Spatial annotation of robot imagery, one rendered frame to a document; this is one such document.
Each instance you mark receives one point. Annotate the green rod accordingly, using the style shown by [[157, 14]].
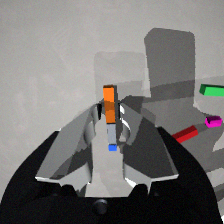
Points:
[[212, 90]]

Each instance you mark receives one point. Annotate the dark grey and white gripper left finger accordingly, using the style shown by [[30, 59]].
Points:
[[63, 158]]

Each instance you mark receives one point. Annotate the orange rod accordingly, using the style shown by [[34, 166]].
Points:
[[108, 92]]

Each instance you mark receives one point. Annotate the grey rod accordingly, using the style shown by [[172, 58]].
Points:
[[111, 133]]

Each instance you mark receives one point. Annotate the red rod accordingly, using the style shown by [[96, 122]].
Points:
[[185, 134]]

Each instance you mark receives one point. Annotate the small magenta block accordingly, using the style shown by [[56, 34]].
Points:
[[213, 121]]

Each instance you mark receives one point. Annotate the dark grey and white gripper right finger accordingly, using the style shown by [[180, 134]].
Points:
[[153, 157]]

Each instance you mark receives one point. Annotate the small blue block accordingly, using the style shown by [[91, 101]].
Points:
[[112, 147]]

